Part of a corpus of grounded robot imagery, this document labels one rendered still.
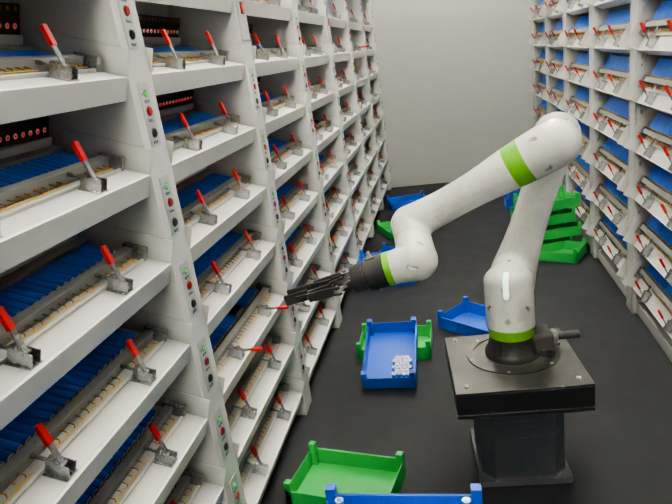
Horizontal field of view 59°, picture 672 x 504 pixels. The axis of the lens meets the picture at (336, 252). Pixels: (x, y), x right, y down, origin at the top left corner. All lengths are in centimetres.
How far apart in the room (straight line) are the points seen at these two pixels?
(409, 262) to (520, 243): 37
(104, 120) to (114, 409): 55
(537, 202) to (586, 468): 77
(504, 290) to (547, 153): 37
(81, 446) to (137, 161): 53
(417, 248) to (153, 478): 81
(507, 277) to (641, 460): 68
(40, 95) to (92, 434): 54
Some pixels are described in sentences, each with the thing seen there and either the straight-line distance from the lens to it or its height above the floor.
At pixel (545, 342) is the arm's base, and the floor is 39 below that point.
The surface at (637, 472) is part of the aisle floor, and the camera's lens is 195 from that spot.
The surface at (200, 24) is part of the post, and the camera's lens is 192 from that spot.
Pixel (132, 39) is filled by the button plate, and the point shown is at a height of 128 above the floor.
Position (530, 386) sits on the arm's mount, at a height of 35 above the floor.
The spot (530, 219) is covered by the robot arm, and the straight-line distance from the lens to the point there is 174.
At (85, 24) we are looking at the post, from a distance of 126.
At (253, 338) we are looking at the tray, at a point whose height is 47.
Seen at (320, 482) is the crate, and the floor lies 0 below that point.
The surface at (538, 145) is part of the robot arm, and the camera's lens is 153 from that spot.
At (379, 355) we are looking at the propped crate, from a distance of 242.
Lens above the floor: 119
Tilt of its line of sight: 18 degrees down
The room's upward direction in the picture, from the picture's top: 8 degrees counter-clockwise
